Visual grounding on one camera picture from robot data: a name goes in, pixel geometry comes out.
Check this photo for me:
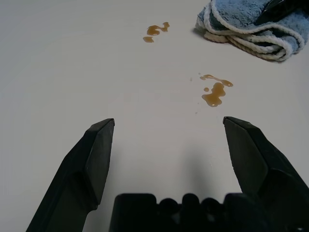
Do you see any brown spill in three blobs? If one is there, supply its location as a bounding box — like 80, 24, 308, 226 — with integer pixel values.
142, 21, 170, 44

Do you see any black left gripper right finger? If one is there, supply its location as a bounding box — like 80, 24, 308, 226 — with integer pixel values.
223, 116, 309, 232

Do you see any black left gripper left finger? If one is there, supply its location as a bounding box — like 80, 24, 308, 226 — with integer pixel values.
25, 118, 115, 232

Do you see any brown spill with thin tail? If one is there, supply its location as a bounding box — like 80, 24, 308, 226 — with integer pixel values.
199, 74, 234, 107

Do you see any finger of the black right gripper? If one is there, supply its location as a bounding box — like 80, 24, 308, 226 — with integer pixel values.
255, 0, 309, 25

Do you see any blue rag with white edge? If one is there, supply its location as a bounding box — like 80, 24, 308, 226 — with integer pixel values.
194, 0, 305, 62

